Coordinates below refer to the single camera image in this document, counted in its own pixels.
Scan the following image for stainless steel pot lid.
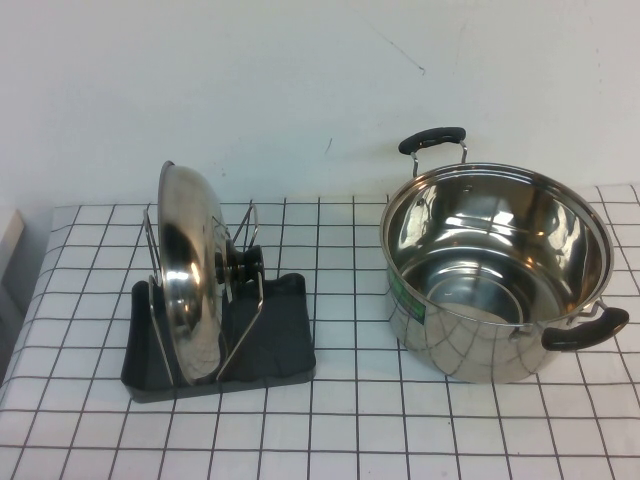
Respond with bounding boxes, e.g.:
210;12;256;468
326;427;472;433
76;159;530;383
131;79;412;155
157;159;266;389

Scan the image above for white black grid tablecloth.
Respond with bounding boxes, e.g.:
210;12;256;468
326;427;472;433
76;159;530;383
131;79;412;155
0;184;640;480

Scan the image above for beige board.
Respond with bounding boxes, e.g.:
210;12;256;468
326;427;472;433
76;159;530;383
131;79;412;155
0;208;26;279

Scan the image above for black tray wire lid rack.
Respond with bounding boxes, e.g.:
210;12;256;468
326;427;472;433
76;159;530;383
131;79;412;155
119;199;317;405

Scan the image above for stainless steel pot black handles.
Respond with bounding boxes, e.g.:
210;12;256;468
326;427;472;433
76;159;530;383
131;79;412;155
380;125;630;385

